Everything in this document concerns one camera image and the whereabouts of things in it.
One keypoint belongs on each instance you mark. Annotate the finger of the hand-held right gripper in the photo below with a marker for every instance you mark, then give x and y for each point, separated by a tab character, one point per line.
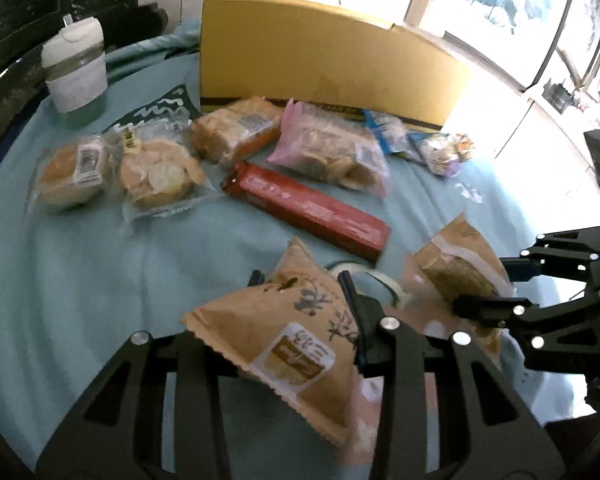
495	310
522	267

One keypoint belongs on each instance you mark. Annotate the white cabinet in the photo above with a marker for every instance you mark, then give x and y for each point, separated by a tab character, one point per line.
530	160

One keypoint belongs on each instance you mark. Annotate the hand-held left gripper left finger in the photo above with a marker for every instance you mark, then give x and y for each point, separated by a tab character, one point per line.
200	360

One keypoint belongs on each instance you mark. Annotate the small blue candy packet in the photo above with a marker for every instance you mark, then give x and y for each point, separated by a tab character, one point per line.
390	132

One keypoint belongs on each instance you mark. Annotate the teal printed tablecloth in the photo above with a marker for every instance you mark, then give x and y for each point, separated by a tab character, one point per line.
105	270

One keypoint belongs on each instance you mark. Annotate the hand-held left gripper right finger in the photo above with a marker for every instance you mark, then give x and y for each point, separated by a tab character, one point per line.
365	360

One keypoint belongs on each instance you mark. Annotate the round pastry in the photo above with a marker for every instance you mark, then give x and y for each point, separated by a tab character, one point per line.
152	175

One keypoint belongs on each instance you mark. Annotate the bun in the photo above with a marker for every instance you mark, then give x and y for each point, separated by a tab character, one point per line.
72	172

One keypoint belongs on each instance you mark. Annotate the dark carved wooden bench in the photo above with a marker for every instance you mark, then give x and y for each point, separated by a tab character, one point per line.
30	0

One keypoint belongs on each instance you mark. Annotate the small colourful candy packet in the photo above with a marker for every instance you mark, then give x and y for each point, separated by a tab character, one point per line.
440	155

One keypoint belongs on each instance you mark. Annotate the white lidded cup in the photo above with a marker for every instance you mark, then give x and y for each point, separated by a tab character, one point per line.
75	85

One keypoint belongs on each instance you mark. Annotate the yellow cardboard box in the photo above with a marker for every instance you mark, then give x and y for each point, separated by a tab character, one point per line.
320	60

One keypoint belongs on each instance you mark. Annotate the bread slices orange packet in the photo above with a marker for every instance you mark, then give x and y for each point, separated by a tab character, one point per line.
230	130

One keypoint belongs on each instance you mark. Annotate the pink biscuit packet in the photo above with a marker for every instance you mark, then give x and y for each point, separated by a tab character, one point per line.
325	150

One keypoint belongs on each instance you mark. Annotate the long red biscuit packet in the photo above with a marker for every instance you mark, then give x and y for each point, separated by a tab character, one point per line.
305	207

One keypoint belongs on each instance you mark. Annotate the brown paper snack packet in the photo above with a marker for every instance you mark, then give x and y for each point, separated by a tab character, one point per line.
280	340
455	265

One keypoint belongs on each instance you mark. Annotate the small dark box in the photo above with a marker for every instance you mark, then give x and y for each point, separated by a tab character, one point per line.
560	95

